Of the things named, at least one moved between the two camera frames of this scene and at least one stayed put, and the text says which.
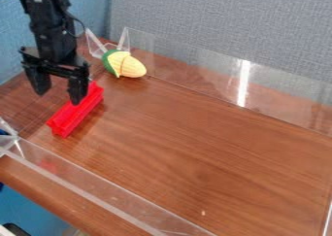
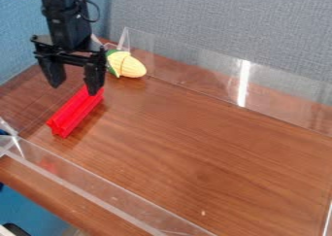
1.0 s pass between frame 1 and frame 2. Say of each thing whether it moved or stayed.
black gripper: moved
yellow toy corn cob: stayed
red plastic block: stayed
